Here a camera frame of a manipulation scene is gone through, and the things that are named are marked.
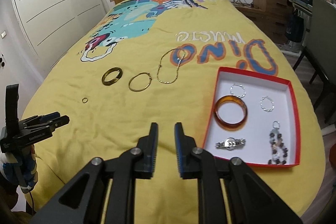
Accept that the brown beaded bracelet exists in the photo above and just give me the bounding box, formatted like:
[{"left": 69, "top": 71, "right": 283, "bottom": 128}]
[{"left": 267, "top": 127, "right": 289, "bottom": 166}]

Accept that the silver wristwatch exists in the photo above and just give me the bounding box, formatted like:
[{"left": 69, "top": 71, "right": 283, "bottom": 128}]
[{"left": 215, "top": 138, "right": 246, "bottom": 150}]

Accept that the dark olive bangle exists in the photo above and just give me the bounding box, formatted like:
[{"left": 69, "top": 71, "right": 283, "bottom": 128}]
[{"left": 101, "top": 67, "right": 123, "bottom": 86}]

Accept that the red jewelry box tray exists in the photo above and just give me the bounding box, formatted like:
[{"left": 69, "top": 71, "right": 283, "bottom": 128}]
[{"left": 202, "top": 67, "right": 301, "bottom": 168}]

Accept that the amber bangle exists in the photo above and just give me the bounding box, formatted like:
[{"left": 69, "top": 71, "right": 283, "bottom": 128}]
[{"left": 213, "top": 96, "right": 248, "bottom": 131}]

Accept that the gold chain necklace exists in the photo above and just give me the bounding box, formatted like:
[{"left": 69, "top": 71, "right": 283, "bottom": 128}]
[{"left": 156, "top": 48, "right": 187, "bottom": 85}]

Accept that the white wardrobe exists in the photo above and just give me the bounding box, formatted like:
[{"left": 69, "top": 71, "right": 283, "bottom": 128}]
[{"left": 14, "top": 0, "right": 105, "bottom": 68}]

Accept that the yellow dinosaur bedspread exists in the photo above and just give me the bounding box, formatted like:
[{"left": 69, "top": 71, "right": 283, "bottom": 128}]
[{"left": 25, "top": 0, "right": 325, "bottom": 223}]

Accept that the grey desk chair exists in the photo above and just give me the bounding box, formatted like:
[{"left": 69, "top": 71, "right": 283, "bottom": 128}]
[{"left": 293, "top": 0, "right": 335, "bottom": 110}]

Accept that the wooden drawer chest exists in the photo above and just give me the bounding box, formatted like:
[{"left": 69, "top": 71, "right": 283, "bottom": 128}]
[{"left": 235, "top": 0, "right": 293, "bottom": 44}]

